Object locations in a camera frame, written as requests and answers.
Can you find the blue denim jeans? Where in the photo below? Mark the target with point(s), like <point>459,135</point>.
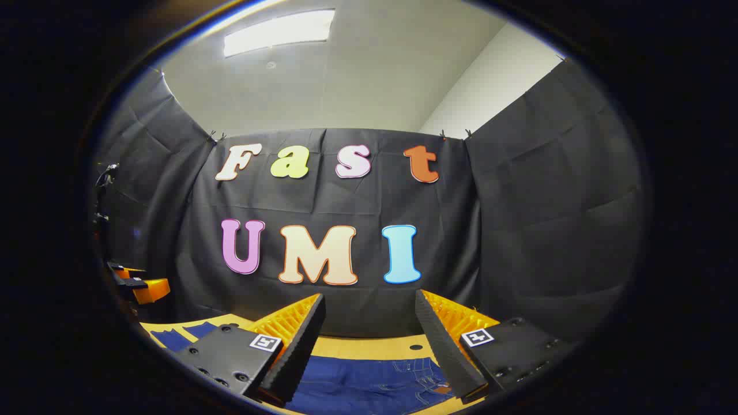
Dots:
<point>357,386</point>

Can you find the black backdrop cloth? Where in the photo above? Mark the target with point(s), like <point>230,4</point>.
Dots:
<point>519,230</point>

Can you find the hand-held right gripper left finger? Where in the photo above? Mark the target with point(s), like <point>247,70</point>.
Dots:
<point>302,351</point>

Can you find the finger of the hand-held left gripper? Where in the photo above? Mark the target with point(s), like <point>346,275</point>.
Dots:
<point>128,270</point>
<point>151,290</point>

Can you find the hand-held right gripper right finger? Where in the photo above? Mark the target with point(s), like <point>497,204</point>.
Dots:
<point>444,351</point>

